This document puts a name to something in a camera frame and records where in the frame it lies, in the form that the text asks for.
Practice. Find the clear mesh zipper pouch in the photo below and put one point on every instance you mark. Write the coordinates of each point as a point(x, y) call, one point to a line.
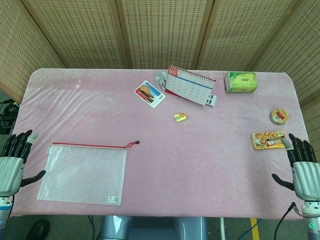
point(82, 172)

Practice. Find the white table leg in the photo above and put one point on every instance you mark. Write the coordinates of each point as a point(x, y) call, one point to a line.
point(221, 228)

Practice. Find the orange yellow snack box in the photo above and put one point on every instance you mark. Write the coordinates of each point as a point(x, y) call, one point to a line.
point(267, 141)

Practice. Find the grey robot torso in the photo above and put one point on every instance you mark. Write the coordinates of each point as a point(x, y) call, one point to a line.
point(152, 228)

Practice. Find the white grey plastic holder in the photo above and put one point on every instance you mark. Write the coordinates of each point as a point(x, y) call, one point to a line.
point(211, 100)

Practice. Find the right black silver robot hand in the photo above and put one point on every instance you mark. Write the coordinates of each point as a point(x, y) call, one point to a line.
point(306, 177)

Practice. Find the red white desk calendar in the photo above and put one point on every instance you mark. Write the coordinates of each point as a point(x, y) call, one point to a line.
point(190, 86)

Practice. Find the green tissue pack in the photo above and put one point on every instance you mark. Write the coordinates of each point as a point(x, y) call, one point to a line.
point(241, 82)

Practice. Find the postcard with temple picture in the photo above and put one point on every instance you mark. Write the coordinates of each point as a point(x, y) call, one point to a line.
point(150, 93)

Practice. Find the black shoe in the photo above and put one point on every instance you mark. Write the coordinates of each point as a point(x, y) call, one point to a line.
point(38, 230)

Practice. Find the black equipment on floor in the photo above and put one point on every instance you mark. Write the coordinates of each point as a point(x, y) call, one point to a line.
point(8, 115)

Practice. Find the pink tablecloth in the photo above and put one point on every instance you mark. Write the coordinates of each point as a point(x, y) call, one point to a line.
point(175, 162)

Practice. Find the round tan tin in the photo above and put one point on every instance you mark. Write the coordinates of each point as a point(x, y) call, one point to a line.
point(278, 116)

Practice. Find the small yellow wrapped candy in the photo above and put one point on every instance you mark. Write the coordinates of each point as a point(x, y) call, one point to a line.
point(180, 117)

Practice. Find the woven bamboo folding screen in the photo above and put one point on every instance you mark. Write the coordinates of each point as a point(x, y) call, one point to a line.
point(162, 32)

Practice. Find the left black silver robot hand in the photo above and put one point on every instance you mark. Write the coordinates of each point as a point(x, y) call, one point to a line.
point(10, 172)

